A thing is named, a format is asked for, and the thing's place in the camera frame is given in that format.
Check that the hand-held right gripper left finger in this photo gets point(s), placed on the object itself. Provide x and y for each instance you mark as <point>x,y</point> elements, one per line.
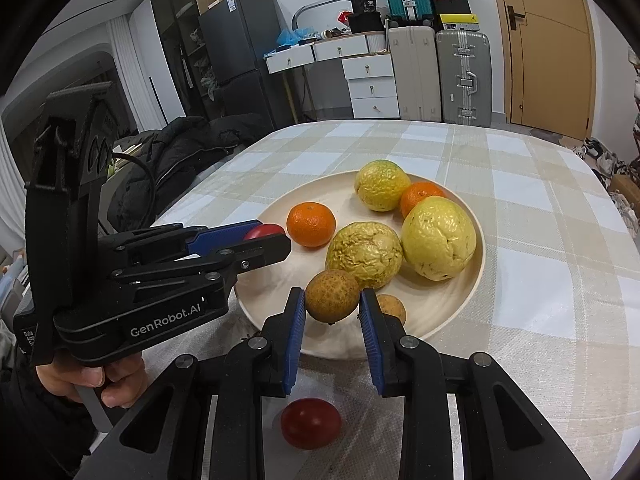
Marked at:
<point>295,340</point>

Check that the silver suitcase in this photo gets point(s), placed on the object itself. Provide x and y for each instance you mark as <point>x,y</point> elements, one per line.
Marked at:
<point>462,75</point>

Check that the black labelled container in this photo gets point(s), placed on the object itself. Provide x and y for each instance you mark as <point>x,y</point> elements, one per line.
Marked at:
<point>363,2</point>

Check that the small yellow green citrus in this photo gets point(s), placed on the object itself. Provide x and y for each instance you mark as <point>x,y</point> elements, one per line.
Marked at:
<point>382,185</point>

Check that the plaid beige tablecloth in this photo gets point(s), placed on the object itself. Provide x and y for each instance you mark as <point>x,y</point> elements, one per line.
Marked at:
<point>525,260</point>

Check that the brown cardboard box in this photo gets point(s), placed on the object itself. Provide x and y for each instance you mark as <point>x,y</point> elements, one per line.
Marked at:
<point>625,183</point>

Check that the large smooth yellow citrus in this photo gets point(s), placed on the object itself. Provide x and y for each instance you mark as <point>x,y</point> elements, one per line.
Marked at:
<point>439,237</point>

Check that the blue plastic bag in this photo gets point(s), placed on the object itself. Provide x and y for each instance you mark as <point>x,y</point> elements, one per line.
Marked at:
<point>295,36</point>

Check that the person's left hand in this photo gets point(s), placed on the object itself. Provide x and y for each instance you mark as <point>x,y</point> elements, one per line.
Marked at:
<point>120,385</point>

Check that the dark grey refrigerator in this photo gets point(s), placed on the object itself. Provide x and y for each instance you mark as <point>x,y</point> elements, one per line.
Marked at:
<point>240,40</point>

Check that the wrinkled yellow citrus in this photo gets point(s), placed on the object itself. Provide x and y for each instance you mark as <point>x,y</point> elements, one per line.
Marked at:
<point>364,252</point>

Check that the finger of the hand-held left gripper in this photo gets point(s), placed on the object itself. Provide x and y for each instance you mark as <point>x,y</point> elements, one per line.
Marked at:
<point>260,252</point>
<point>220,237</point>

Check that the black white sneaker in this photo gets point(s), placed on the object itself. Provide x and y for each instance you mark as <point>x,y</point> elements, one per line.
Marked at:
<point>594,147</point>

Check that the beige suitcase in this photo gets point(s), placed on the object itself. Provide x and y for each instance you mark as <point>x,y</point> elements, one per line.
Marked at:
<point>415,75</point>

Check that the white desk with drawers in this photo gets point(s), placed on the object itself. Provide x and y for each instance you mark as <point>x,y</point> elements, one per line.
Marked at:
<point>370,85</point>

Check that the black bag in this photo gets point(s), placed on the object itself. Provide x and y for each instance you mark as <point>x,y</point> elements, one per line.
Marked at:
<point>365,22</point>

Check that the person's left forearm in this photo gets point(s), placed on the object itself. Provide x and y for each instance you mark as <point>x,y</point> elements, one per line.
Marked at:
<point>40,435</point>

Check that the orange mandarin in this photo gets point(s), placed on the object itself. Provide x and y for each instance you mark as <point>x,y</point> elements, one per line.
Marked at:
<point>417,197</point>
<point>311,224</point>

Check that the red tomato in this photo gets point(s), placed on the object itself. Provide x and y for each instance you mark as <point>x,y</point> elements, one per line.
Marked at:
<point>265,231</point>
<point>310,422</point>

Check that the curved silver tube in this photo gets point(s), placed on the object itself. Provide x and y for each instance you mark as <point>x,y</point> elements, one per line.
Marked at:
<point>320,2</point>

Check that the cream round plate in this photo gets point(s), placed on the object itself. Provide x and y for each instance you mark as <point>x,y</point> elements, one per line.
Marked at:
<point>450,310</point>

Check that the black puffer jacket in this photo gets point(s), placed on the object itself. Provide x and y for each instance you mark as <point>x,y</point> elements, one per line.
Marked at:
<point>190,145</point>

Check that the wooden door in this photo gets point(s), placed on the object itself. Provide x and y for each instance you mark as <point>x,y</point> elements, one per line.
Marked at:
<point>550,50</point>

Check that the small brown fruit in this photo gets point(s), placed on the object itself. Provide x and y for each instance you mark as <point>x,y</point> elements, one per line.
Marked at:
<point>332,296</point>
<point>392,308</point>

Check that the dark glass cabinet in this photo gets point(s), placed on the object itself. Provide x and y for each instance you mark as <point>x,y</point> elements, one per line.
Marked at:
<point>170,20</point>

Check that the yellow black shoebox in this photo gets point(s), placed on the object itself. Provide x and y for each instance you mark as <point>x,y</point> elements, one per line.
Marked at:
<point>460,22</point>

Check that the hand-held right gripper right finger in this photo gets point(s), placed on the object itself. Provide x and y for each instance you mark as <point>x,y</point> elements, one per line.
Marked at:
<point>371,340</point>

